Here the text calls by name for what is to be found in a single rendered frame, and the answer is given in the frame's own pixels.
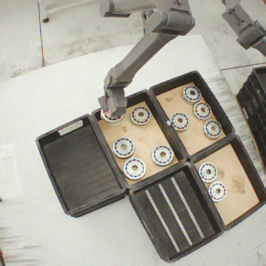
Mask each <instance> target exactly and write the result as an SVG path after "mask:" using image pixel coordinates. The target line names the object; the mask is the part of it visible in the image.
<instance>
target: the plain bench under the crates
mask: <svg viewBox="0 0 266 266"><path fill-rule="evenodd" d="M136 44H137V43H135V44H129V45H123V46H117V47H114V48H108V49H105V50H101V51H96V52H94V53H90V54H86V55H81V56H78V57H74V58H73V59H69V60H64V61H61V62H58V63H55V64H51V65H48V66H46V67H42V68H39V69H37V70H34V71H30V72H28V73H25V74H23V75H20V76H16V77H15V78H11V79H8V80H5V81H3V82H0V146H3V145H7V144H10V143H11V144H13V143H14V144H15V156H16V160H17V167H18V171H19V176H20V180H21V186H22V190H23V193H24V194H22V195H18V196H16V197H15V196H14V197H10V198H6V199H2V202H0V248H1V253H2V255H3V259H4V263H5V264H6V266H263V265H266V204H265V205H264V206H262V207H261V208H260V209H258V210H257V211H256V212H254V213H253V214H252V215H250V216H249V217H248V218H247V219H245V220H244V221H242V222H241V223H239V224H237V225H236V226H234V227H233V228H232V229H229V230H228V231H224V233H223V234H222V235H221V236H220V237H218V238H216V239H215V240H213V241H211V242H210V243H208V244H207V245H205V246H203V247H201V248H199V249H198V250H197V251H194V252H192V253H191V254H189V255H187V256H185V257H183V258H182V259H179V260H178V261H176V262H174V263H167V262H166V261H164V260H162V259H161V257H160V256H159V255H158V252H157V250H156V249H155V248H154V245H153V244H152V242H151V240H150V238H149V236H148V235H147V233H146V231H145V229H144V228H143V225H142V224H141V221H140V220H139V217H138V216H137V214H136V212H135V211H134V209H133V207H132V205H131V203H130V201H129V196H128V195H126V194H125V198H124V199H121V200H119V201H117V202H115V203H113V204H109V205H107V206H106V207H102V208H101V209H98V210H95V211H94V212H92V213H88V214H86V215H84V216H81V217H79V218H75V217H71V216H70V215H67V214H65V213H64V211H63V209H62V206H61V204H60V203H59V201H58V198H57V196H56V194H55V191H54V189H53V187H52V184H51V181H50V179H49V177H48V175H47V172H46V169H45V167H44V164H43V162H42V159H41V157H40V153H39V150H38V148H37V145H36V143H35V139H36V138H37V137H38V136H40V135H42V134H44V133H46V132H49V131H50V130H53V129H54V128H56V127H59V126H61V125H63V124H65V123H67V122H69V121H72V120H74V119H76V118H79V117H81V116H82V115H83V114H90V115H91V112H92V111H93V110H95V109H98V108H100V107H101V106H100V104H99V102H98V98H100V97H102V96H104V90H103V85H104V82H103V80H104V79H105V78H106V76H107V73H108V71H109V70H110V69H111V68H112V67H114V66H115V65H116V64H117V63H119V62H120V61H121V60H123V58H124V57H125V56H126V55H127V54H128V53H129V52H130V50H131V49H132V48H133V47H134V46H135V45H136ZM193 70H195V71H198V72H199V73H200V75H201V76H202V77H203V79H204V80H205V81H206V83H207V85H208V86H209V87H210V89H211V91H212V92H213V94H214V96H215V97H216V99H217V100H218V102H219V103H220V104H221V106H222V108H223V110H224V111H225V112H226V114H227V116H228V118H229V120H230V121H231V124H232V125H233V126H234V128H235V130H236V133H235V134H237V135H238V136H239V138H240V139H241V141H242V143H243V145H244V146H245V149H246V150H247V153H249V156H250V158H251V160H252V161H253V164H254V166H255V167H256V169H257V171H258V174H259V175H260V178H261V180H262V182H263V183H264V186H265V188H266V176H265V173H264V170H263V166H262V164H261V162H260V159H259V156H258V153H257V151H256V147H255V144H254V141H253V139H252V137H251V135H250V131H249V129H248V127H247V124H246V121H245V119H244V118H243V115H242V112H241V110H240V108H239V105H238V103H237V101H236V99H235V97H234V95H233V92H232V90H231V88H230V86H229V84H228V83H227V80H226V78H225V77H224V74H223V72H222V70H221V68H220V66H219V64H218V63H217V61H216V59H215V58H214V56H213V54H212V52H211V51H210V49H209V47H208V45H207V44H206V42H205V40H204V38H203V37H202V35H201V34H194V35H185V36H179V37H176V39H173V40H172V41H170V42H169V43H167V44H166V45H165V46H164V47H163V48H162V49H161V50H160V51H159V52H157V53H156V54H155V56H153V58H152V59H151V60H150V61H148V62H147V63H146V64H145V65H144V66H143V67H141V68H140V70H139V71H138V72H137V73H136V75H135V77H134V78H133V82H132V83H131V84H130V85H129V86H127V87H126V88H124V90H125V97H126V96H129V95H131V94H133V93H136V92H138V91H140V90H142V89H148V90H149V88H150V87H151V86H153V85H157V84H159V83H161V82H164V81H166V80H168V79H172V78H175V77H177V76H181V75H183V74H185V73H189V72H190V71H193Z"/></svg>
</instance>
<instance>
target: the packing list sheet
mask: <svg viewBox="0 0 266 266"><path fill-rule="evenodd" d="M22 194H24V193H23V190H22V186H21V180H20V176H19V171H18V167H17V160H16V156H15V144H14V143H13V144H11V143H10V144H7V145H3V146H0V198H1V199H2V200H3V199H6V198H10V197H14V196H15V197H16V196H18V195H22Z"/></svg>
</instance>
